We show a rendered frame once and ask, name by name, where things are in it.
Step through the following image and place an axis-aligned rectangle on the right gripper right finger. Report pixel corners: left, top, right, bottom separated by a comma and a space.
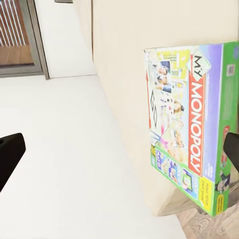
223, 132, 239, 172

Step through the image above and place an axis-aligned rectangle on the board game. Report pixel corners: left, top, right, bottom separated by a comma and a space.
144, 41, 239, 217

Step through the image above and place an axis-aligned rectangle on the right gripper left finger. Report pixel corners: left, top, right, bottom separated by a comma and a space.
0, 132, 26, 192

